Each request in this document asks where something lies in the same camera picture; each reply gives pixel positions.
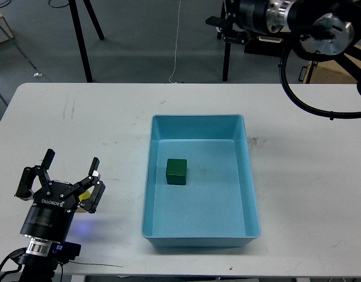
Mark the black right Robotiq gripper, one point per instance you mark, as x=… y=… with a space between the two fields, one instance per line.
x=250 y=15

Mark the black table legs right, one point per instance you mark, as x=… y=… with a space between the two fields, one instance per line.
x=226 y=58

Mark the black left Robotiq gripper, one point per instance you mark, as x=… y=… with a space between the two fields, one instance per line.
x=55 y=203

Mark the light blue plastic box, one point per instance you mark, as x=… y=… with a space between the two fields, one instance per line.
x=217 y=206

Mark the black storage box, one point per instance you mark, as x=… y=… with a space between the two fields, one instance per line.
x=266 y=46

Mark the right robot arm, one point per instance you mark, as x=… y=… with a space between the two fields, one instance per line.
x=319 y=31

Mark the wooden cabinet with metal legs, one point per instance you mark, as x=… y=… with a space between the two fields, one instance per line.
x=7 y=36

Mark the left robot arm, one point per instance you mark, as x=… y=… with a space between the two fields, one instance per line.
x=39 y=260

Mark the black table legs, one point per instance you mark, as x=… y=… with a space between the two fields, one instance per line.
x=79 y=33
x=226 y=58

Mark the black table legs left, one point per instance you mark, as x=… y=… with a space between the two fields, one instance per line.
x=79 y=33

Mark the green block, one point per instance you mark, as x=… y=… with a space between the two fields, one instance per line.
x=176 y=171

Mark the cardboard box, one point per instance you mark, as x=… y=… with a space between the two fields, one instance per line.
x=325 y=73

